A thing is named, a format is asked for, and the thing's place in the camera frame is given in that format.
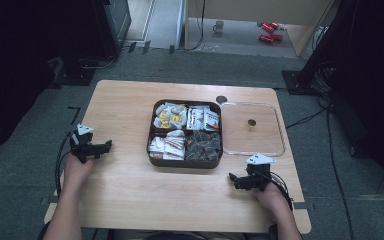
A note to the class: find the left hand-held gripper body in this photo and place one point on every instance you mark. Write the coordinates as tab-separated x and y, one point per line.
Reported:
84	148

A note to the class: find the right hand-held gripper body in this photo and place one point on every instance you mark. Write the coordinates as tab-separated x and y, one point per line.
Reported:
259	173

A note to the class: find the person's left hand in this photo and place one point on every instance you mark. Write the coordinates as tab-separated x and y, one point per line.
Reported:
77	170

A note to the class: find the person's right hand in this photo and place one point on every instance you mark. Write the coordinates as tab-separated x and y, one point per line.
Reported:
273	198

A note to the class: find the transparent lid with wooden knob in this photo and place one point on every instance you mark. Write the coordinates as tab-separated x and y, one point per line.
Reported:
251	135

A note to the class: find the pile of dark packets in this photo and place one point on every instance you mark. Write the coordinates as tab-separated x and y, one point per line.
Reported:
202	146

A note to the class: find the brown four-compartment box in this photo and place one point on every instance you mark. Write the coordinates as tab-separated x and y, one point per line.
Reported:
153	146

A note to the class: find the pile of white brown packets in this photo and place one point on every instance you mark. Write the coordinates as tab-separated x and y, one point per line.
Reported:
167	145

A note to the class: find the pile of white printed packets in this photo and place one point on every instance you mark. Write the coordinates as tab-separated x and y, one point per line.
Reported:
202	119

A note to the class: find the person's lap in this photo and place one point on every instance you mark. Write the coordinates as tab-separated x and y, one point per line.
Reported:
193	236

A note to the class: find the pile of yellow white packets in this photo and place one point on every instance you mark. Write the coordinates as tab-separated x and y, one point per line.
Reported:
170	116

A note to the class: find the black stand base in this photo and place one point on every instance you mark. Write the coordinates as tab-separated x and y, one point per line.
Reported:
75	75
295	83

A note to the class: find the grey table grommet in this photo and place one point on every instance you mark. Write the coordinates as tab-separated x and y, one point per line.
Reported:
221	99

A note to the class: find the black curtain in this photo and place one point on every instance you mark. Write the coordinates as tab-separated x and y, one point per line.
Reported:
370	83
10	73

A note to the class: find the red can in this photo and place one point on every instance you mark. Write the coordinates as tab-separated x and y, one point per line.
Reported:
269	26

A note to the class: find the grey mug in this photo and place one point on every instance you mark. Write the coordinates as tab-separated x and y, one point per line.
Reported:
218	26

